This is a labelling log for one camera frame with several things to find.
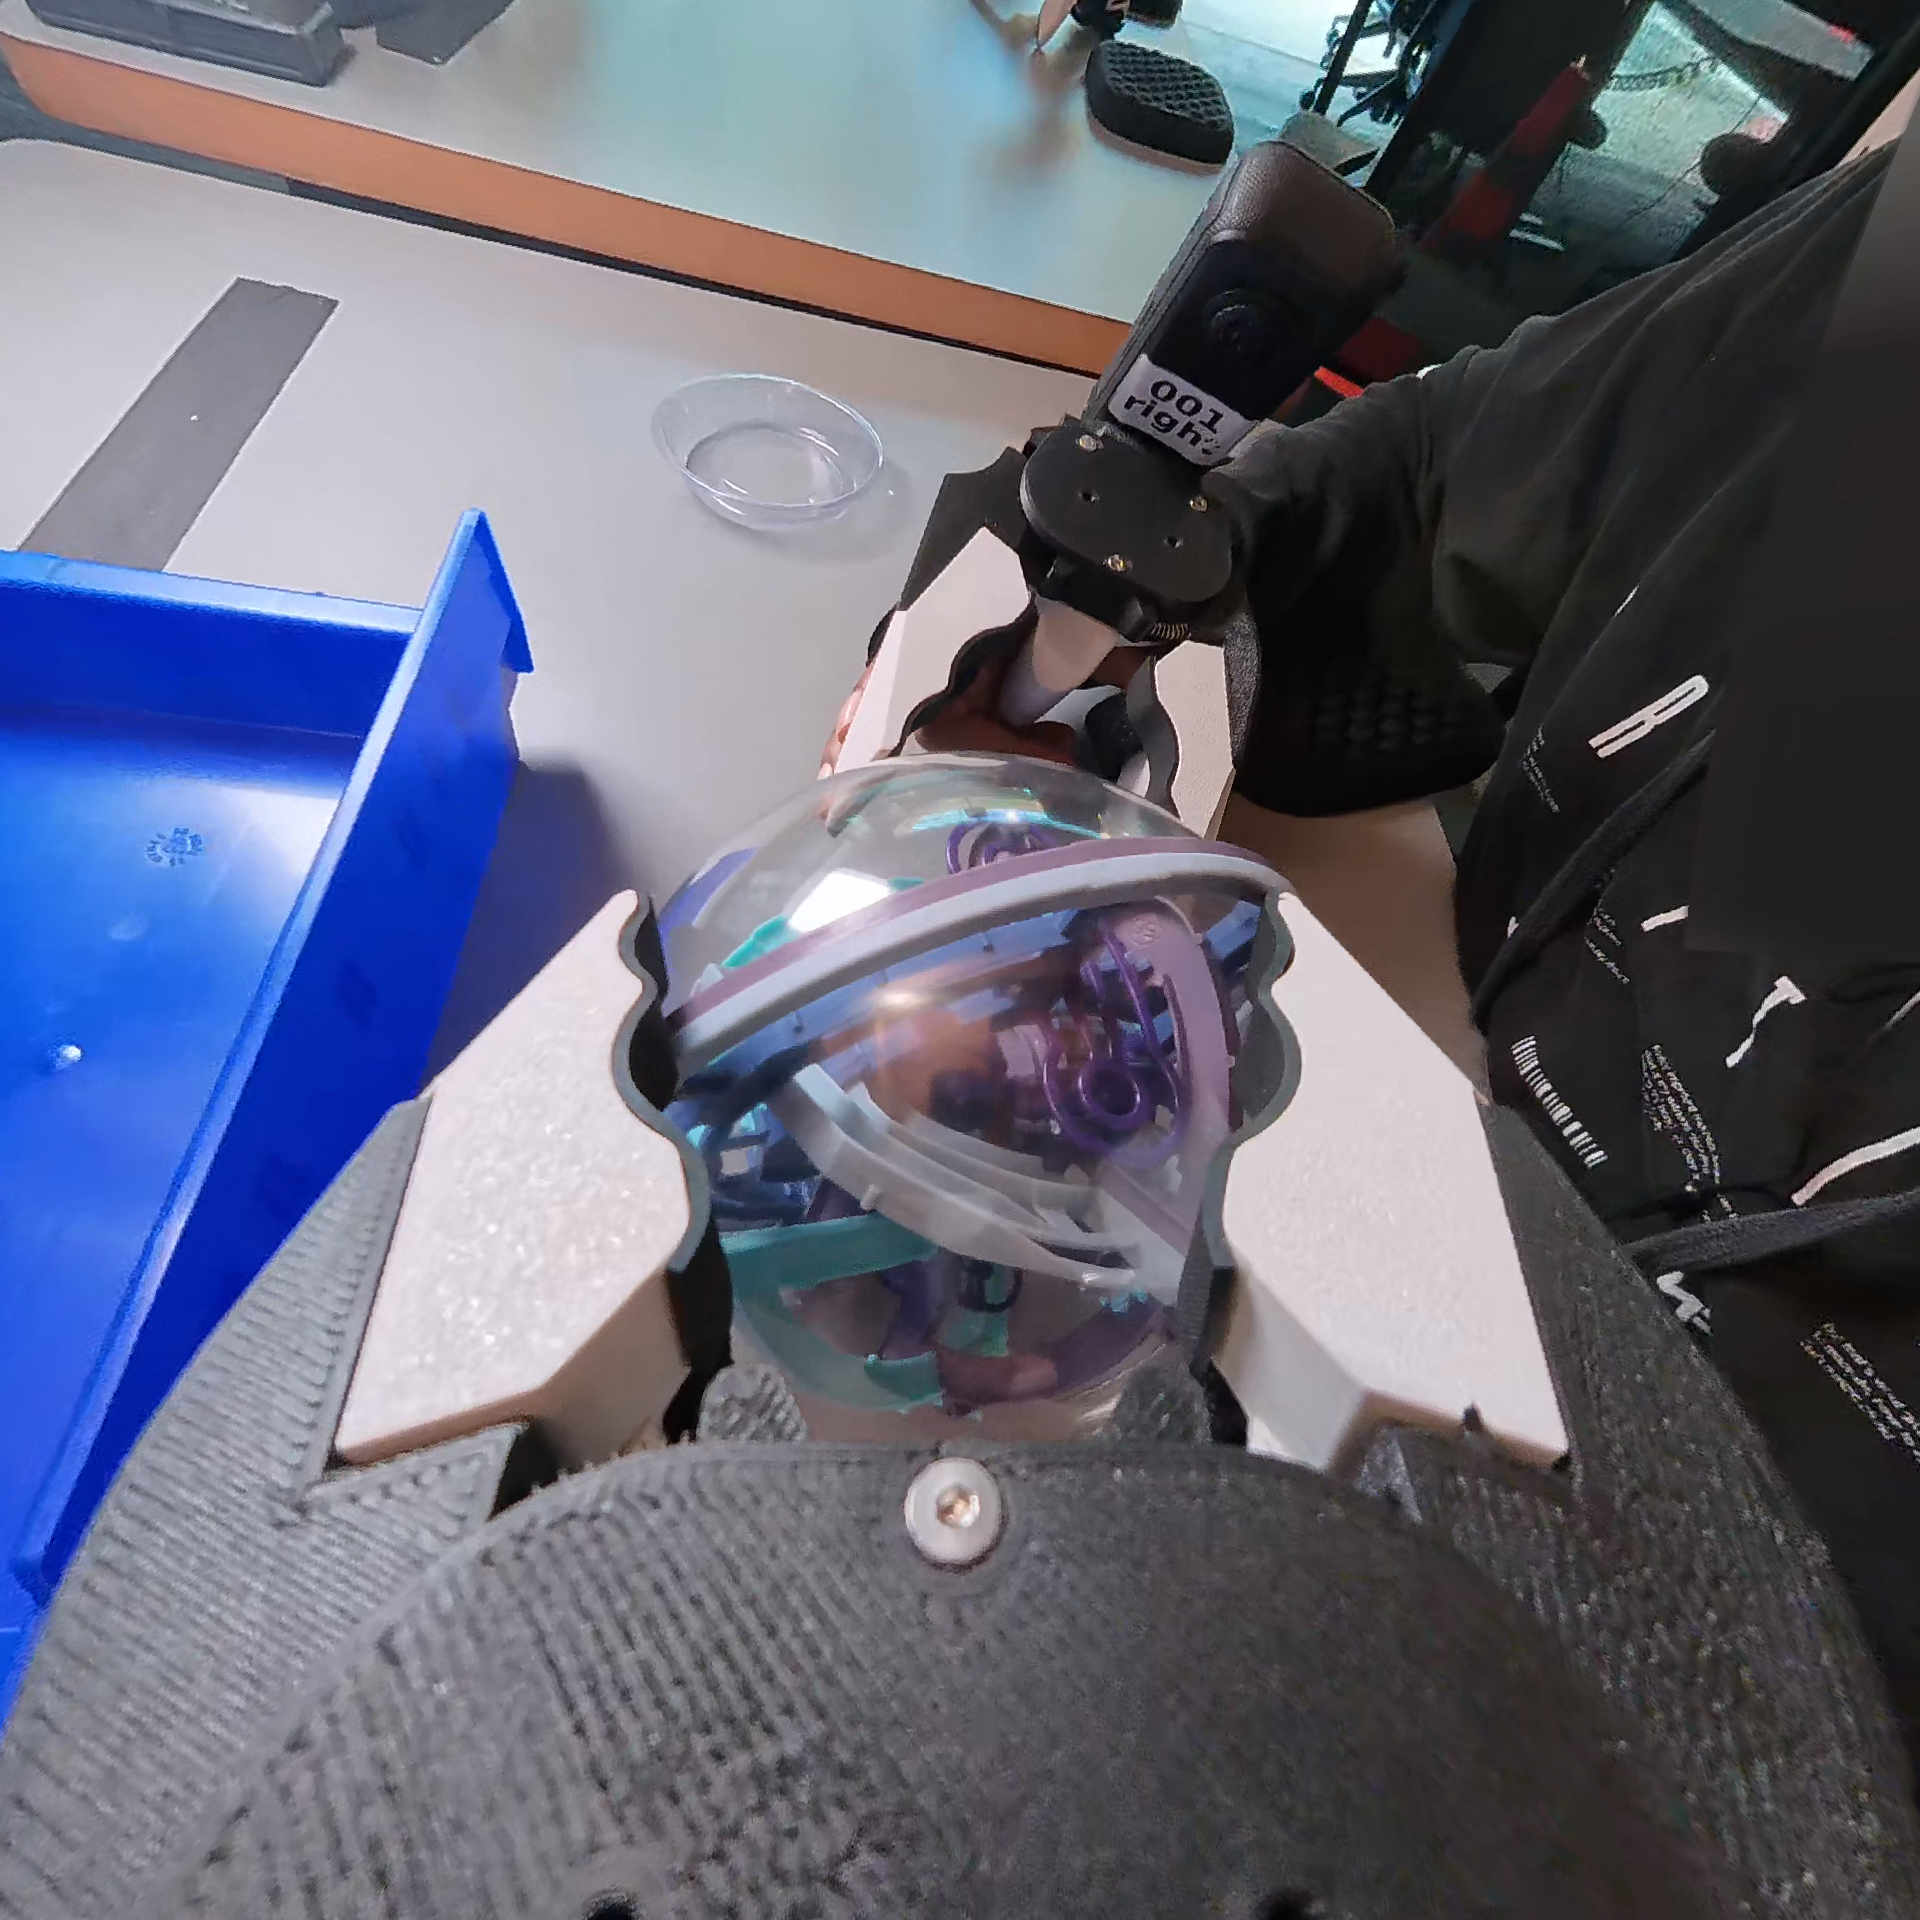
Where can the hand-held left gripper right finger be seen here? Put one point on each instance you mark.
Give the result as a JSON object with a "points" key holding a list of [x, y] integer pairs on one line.
{"points": [[1381, 1231]]}

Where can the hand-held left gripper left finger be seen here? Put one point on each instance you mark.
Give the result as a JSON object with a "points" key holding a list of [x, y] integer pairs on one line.
{"points": [[510, 1231]]}

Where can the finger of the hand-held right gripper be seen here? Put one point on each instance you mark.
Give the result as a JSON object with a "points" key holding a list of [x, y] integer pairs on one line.
{"points": [[938, 637], [1219, 721]]}

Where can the clear plastic maze ball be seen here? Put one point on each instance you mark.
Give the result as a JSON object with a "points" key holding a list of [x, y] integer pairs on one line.
{"points": [[961, 1112]]}

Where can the person's right forearm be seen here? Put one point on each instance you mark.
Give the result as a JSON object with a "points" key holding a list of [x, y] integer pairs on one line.
{"points": [[1410, 541]]}

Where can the person's right hand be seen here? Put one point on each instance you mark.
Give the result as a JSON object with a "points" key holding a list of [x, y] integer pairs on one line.
{"points": [[1015, 717]]}

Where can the clear plastic dish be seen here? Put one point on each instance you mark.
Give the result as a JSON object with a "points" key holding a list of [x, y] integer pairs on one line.
{"points": [[766, 511]]}

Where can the blue plastic bin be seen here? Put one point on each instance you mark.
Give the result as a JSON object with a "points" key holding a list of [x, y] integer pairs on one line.
{"points": [[181, 991]]}

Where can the black printed hoodie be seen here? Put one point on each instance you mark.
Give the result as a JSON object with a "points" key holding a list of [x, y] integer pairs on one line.
{"points": [[1739, 901]]}

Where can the dark tape strip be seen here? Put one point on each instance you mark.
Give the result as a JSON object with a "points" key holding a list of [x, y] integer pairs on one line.
{"points": [[181, 421]]}

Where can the black power strip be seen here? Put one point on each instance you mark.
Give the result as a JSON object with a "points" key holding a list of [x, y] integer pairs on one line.
{"points": [[181, 38]]}

